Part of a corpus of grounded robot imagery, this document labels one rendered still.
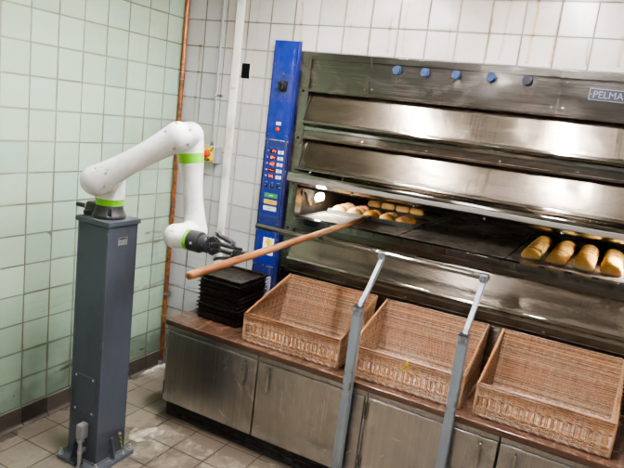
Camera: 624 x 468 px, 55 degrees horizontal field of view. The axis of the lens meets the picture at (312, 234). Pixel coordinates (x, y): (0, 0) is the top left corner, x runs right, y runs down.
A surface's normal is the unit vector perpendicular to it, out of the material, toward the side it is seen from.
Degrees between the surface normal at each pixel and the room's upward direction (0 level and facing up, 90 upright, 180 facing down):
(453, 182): 70
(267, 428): 90
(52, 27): 90
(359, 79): 94
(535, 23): 90
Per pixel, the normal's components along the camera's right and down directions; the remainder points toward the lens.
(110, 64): 0.88, 0.19
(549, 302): -0.40, -0.22
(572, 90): -0.47, 0.12
